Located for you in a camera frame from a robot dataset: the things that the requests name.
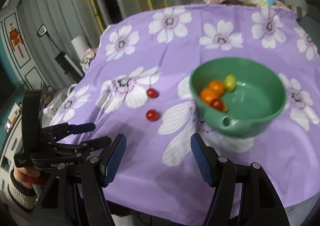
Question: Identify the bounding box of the green plastic bowl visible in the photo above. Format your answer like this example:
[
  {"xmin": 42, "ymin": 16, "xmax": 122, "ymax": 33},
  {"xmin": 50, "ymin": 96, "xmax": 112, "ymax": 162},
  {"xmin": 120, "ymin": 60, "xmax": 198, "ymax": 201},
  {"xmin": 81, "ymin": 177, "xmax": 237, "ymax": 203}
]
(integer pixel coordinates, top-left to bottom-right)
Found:
[{"xmin": 189, "ymin": 57, "xmax": 286, "ymax": 138}]

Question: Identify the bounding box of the red cherry tomato pair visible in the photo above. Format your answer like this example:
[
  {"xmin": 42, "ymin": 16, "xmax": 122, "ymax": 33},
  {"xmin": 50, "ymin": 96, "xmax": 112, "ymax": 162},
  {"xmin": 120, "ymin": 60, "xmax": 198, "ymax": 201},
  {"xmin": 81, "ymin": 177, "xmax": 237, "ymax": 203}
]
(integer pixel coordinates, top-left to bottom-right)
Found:
[
  {"xmin": 145, "ymin": 109, "xmax": 159, "ymax": 121},
  {"xmin": 210, "ymin": 98, "xmax": 224, "ymax": 112}
]

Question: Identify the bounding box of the orange fruit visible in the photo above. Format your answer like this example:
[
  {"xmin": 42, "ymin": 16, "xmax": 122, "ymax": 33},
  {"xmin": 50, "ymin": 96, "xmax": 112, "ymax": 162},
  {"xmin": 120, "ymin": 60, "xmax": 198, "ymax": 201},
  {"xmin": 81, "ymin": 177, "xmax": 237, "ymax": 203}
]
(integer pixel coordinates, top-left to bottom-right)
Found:
[
  {"xmin": 208, "ymin": 80, "xmax": 225, "ymax": 96},
  {"xmin": 199, "ymin": 87, "xmax": 220, "ymax": 105}
]

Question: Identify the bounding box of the green jujube fruit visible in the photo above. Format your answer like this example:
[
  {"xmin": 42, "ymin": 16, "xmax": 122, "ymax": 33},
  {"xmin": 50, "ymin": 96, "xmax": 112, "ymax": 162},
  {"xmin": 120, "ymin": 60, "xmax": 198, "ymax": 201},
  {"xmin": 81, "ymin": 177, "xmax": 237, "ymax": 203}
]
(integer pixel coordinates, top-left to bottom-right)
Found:
[{"xmin": 224, "ymin": 74, "xmax": 236, "ymax": 92}]

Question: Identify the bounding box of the striped sweater left forearm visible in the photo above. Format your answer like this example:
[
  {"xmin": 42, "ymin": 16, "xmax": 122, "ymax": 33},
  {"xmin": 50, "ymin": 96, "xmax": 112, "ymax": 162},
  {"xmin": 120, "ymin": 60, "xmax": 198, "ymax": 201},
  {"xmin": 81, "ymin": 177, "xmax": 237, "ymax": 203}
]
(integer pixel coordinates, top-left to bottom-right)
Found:
[{"xmin": 4, "ymin": 170, "xmax": 37, "ymax": 216}]

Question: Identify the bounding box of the person's left hand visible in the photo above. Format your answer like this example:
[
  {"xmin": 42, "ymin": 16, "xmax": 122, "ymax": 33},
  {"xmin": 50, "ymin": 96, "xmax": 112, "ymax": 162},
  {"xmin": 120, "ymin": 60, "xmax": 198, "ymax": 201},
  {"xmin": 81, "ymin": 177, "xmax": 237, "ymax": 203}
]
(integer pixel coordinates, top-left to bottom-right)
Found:
[{"xmin": 14, "ymin": 166, "xmax": 40, "ymax": 189}]

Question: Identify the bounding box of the white plastic shopping bag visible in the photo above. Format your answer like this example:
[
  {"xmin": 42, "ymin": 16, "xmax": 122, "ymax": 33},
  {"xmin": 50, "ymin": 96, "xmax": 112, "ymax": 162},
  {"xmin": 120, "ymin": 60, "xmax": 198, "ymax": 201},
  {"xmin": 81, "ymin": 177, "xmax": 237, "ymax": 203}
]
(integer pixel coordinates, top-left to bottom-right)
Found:
[{"xmin": 43, "ymin": 84, "xmax": 77, "ymax": 119}]

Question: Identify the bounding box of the black light stand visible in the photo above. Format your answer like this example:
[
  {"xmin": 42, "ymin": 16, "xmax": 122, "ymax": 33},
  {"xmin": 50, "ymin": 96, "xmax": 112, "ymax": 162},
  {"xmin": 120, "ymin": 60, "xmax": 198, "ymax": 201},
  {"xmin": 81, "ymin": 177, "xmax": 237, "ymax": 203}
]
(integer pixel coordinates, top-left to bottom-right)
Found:
[{"xmin": 37, "ymin": 24, "xmax": 84, "ymax": 83}]

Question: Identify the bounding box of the purple floral tablecloth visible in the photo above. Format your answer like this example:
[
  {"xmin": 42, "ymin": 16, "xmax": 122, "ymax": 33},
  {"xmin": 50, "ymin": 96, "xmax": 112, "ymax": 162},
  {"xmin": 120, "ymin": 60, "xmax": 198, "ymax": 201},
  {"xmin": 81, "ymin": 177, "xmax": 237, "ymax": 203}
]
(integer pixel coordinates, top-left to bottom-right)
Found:
[{"xmin": 42, "ymin": 3, "xmax": 320, "ymax": 226}]

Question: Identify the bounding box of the white cylinder lamp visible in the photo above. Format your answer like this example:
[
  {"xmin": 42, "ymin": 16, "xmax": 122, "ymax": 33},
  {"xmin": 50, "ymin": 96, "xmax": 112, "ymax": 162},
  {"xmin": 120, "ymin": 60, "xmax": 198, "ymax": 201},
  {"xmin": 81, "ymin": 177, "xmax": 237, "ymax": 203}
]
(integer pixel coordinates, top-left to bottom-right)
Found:
[{"xmin": 71, "ymin": 35, "xmax": 90, "ymax": 59}]

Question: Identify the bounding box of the red chinese knot decoration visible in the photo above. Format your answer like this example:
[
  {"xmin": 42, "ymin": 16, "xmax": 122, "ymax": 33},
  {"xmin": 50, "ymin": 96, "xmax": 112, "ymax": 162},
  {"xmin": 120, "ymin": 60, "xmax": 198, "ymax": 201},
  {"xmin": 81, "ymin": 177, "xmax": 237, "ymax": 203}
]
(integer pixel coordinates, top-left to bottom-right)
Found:
[{"xmin": 9, "ymin": 23, "xmax": 24, "ymax": 58}]

